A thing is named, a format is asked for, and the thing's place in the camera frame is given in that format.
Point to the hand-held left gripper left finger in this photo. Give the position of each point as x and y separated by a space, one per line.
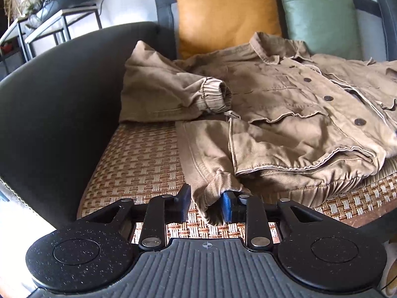
185 201

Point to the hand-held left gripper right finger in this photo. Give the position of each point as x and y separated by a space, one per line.
228 206

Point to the brown jacket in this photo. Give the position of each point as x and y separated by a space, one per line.
279 115

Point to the woven rattan sofa mat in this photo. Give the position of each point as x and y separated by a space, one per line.
139 161

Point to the dark grey sofa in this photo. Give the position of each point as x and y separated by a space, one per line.
62 105

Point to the orange leather cushion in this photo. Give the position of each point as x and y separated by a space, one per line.
223 12

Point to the green leather cushion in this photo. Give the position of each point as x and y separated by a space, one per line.
319 15

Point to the white-top black-frame side table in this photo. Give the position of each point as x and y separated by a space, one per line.
62 18

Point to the tall black-frame side table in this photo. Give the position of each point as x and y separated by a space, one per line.
12 34

